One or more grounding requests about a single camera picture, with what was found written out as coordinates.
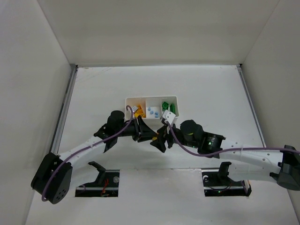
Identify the yellow curved lego brick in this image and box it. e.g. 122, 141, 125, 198
134, 105, 146, 118

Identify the green square lego brick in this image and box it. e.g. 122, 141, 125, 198
162, 101, 170, 111

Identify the green lego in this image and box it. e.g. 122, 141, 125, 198
170, 103, 176, 114

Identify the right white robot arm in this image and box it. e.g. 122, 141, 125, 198
150, 120, 300, 191

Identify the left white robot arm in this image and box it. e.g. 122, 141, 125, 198
31, 111, 157, 204

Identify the white divided sorting tray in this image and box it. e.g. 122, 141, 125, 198
125, 96, 180, 127

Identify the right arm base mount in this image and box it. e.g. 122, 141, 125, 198
202, 162, 252, 197

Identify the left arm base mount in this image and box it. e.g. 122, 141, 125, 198
75, 161, 120, 198

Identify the right aluminium frame rail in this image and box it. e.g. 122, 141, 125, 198
236, 64, 267, 147

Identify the aluminium frame rail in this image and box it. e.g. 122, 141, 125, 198
45, 64, 78, 156
236, 64, 267, 147

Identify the left aluminium frame rail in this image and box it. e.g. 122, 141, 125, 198
45, 64, 78, 156

